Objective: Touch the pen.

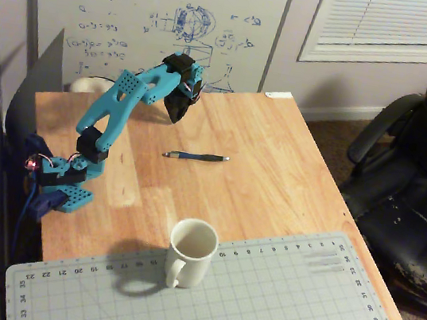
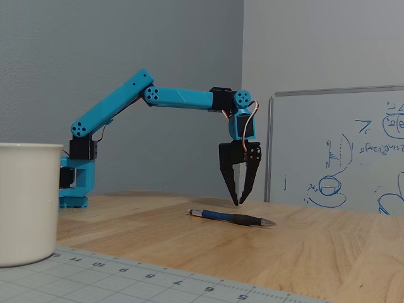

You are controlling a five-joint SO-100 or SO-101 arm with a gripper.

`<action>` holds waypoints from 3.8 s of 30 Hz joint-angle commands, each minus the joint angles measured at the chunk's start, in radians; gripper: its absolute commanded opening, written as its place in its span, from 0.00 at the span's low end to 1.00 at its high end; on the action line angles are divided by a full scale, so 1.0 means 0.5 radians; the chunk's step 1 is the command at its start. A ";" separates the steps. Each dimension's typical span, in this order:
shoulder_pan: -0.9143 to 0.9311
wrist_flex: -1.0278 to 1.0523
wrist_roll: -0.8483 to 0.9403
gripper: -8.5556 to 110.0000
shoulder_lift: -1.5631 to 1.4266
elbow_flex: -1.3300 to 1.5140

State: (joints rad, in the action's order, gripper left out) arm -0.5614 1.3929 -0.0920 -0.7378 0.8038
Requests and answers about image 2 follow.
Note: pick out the white ceramic mug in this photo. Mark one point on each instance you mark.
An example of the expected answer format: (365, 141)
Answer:
(28, 202)

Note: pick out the whiteboard with blue drawings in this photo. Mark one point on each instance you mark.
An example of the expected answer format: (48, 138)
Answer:
(315, 132)

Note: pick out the grey gridded cutting mat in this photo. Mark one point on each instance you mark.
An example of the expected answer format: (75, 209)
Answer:
(94, 284)

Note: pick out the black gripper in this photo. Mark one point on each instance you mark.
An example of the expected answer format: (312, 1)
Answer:
(233, 153)

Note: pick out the grey backdrop board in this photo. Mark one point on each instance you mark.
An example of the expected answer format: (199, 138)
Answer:
(126, 38)

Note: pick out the blue black pen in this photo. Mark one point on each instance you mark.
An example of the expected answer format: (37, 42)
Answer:
(221, 216)

